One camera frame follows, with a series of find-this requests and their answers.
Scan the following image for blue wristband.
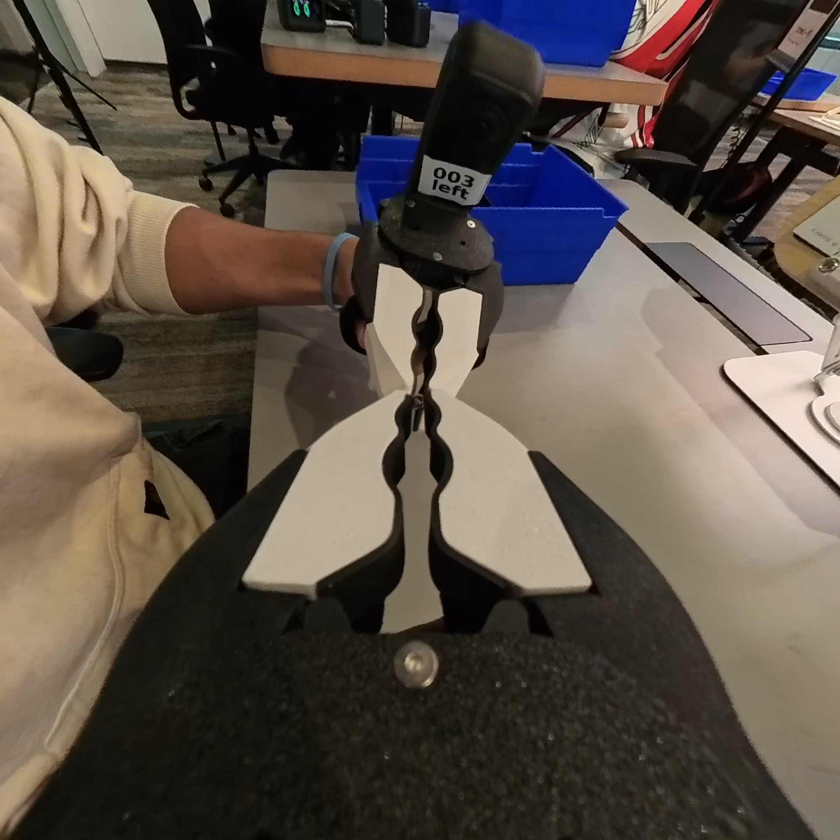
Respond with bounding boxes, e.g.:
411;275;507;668
322;231;361;311

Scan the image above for dark desk inlay panel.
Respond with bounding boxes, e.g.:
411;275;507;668
646;241;813;347

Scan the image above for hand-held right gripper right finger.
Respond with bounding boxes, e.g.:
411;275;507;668
427;392;595;632

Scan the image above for black charging dock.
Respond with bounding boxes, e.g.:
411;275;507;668
384;0;434;47

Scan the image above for shallow blue plastic bin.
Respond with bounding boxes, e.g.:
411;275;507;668
764;52;840;102

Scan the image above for white metal document stand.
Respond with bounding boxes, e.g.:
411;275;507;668
723;322;840;488

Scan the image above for wooden topped desk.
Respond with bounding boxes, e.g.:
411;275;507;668
755;92;840;217

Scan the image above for dark pants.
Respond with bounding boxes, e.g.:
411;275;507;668
141;420;250;519

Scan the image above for blue divided plastic bin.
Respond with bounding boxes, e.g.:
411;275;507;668
356;134;629;288

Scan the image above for person's left forearm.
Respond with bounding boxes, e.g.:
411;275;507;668
125;197;337;317

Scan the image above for black tripod with blue base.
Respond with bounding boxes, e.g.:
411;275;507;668
12;0;119;155

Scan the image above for wooden backing board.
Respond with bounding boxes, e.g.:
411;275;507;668
774;177;840;309

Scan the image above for black mesh office chair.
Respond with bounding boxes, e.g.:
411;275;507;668
617;0;811;217

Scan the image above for grey table with wooden edge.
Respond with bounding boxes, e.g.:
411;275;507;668
261;0;670;106

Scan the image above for large blue plastic bin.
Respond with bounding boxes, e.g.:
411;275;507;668
459;0;637;68

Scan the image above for dark red backpack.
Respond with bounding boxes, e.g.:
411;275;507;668
705;164;775;217

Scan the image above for black device with green display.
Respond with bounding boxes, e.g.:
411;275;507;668
276;0;329;34

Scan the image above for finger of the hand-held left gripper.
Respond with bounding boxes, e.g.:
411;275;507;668
363;264;431;400
413;289;485;398

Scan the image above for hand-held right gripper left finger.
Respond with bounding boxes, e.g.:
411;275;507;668
241;392;408;632

